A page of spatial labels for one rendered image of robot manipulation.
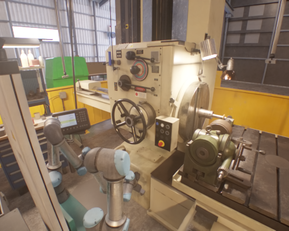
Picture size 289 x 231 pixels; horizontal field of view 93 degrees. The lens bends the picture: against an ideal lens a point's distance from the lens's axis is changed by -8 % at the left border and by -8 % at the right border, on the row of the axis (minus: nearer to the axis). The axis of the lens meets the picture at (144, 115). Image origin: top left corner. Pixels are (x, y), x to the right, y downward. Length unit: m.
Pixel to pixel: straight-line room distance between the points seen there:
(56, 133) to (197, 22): 1.61
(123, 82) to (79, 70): 3.85
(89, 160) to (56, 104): 2.92
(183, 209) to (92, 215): 0.96
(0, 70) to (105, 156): 0.51
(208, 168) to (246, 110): 2.54
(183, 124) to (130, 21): 1.61
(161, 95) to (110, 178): 0.72
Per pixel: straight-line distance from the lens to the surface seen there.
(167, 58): 1.13
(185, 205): 1.67
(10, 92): 0.66
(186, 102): 1.24
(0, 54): 0.80
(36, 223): 2.43
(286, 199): 1.30
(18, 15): 14.45
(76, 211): 1.38
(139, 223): 2.09
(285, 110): 3.48
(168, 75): 1.13
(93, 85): 2.59
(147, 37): 2.09
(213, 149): 1.04
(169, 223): 2.04
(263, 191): 1.27
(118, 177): 0.76
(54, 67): 4.90
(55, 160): 1.41
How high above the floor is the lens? 1.77
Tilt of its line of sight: 21 degrees down
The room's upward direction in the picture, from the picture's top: straight up
